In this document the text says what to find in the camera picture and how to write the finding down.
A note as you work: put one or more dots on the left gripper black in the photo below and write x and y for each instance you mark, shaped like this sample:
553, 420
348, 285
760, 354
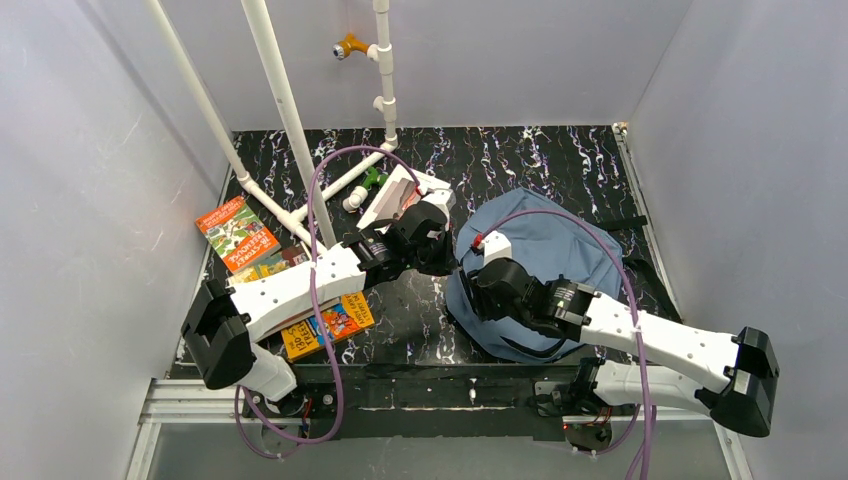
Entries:
436, 254

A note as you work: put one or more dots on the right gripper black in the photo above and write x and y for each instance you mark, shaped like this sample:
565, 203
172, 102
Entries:
470, 285

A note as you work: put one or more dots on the white photo cover book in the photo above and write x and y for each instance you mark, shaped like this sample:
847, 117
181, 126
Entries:
392, 199

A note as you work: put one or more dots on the blue backpack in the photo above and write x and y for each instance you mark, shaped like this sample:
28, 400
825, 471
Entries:
547, 246

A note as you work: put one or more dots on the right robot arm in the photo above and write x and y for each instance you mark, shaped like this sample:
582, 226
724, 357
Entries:
732, 378

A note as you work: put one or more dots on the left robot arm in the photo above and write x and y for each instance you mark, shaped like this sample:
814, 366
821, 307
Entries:
224, 325

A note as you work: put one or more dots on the green white pipe fitting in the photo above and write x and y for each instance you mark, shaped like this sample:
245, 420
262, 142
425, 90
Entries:
374, 178

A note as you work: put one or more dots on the dark sunset cover book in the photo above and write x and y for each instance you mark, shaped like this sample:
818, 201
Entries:
277, 262

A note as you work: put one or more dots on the orange green treehouse book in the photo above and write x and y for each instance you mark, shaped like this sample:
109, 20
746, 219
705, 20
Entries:
237, 235

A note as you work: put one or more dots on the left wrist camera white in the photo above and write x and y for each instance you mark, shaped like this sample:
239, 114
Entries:
443, 199

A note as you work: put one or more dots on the white PVC pipe frame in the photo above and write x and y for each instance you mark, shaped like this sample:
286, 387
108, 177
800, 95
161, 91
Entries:
310, 223

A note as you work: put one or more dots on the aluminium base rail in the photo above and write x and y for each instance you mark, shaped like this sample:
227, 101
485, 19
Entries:
467, 422

